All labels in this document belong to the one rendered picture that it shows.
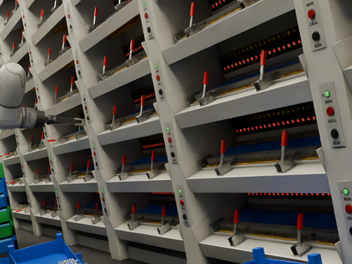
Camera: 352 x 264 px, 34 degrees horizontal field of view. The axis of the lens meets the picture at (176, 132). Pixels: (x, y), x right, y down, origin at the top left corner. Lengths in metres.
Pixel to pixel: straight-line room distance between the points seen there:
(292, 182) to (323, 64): 0.28
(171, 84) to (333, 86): 0.68
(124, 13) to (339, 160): 1.01
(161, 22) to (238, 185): 0.55
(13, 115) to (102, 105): 0.38
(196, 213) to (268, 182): 0.41
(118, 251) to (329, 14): 1.51
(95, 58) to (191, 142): 0.80
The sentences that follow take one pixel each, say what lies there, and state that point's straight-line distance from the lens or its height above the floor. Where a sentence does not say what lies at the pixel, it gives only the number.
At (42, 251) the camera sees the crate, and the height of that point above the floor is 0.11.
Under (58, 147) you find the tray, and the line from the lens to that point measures 2.89.
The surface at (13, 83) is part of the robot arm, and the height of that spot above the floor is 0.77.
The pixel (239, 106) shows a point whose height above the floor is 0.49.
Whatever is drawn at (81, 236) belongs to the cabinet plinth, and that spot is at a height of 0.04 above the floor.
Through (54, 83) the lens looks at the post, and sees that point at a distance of 3.05.
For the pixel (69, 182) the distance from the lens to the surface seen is 2.85.
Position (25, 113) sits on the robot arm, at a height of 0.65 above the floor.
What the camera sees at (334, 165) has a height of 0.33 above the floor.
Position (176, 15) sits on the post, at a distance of 1.76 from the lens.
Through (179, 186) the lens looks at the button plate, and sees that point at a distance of 1.74.
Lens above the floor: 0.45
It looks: level
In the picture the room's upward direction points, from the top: 11 degrees counter-clockwise
